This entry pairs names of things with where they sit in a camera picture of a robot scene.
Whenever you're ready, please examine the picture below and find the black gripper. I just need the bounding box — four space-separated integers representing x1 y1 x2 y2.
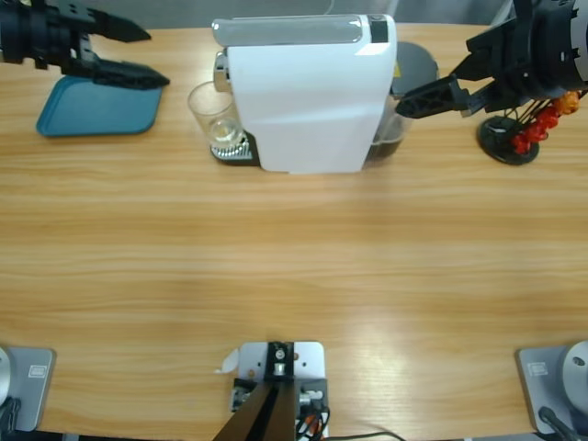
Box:
395 0 588 121
0 0 171 88

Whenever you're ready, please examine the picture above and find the clear glass cup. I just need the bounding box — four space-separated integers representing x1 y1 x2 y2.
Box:
187 81 245 153

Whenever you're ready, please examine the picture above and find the white capsule coffee machine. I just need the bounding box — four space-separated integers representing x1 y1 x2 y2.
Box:
209 13 441 176

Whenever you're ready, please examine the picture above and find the orange foil coffee capsule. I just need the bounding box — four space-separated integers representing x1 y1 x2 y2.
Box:
553 91 582 116

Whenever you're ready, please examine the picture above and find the teal plastic tray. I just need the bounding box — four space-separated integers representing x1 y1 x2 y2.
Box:
35 75 165 138

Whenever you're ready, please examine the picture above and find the black capsule holder stand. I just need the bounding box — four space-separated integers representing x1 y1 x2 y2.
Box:
476 91 588 166

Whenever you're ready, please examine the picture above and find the white tape strip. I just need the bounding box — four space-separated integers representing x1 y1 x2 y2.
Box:
212 347 241 376

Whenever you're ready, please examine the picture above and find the white metal frame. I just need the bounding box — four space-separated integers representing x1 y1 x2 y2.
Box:
489 0 515 28

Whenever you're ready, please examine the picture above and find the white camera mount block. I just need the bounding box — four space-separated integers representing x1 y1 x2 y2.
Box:
228 340 330 441

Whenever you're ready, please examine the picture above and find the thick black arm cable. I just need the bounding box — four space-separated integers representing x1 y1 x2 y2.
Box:
0 397 23 433
537 406 582 441

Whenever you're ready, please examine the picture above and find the thin black cable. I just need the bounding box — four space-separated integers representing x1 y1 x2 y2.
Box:
328 430 408 441

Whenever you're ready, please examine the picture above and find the black and orange cable bundle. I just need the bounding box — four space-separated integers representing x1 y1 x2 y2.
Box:
293 403 332 440

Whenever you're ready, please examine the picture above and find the dark camera post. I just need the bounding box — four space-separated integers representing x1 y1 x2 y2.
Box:
214 340 296 441

